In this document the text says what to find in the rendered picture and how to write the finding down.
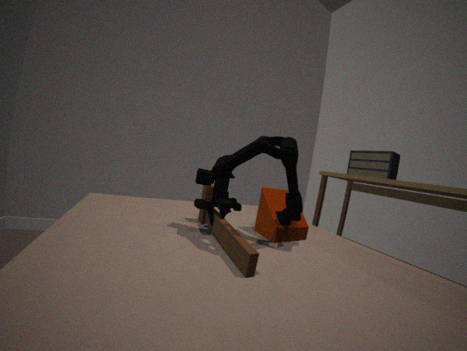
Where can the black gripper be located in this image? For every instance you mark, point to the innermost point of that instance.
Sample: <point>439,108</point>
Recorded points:
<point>208,206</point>

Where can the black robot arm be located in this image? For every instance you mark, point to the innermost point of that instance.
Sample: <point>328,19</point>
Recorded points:
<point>222,172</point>

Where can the brown wooden post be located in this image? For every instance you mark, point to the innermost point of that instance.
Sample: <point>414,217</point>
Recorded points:
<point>207,195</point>

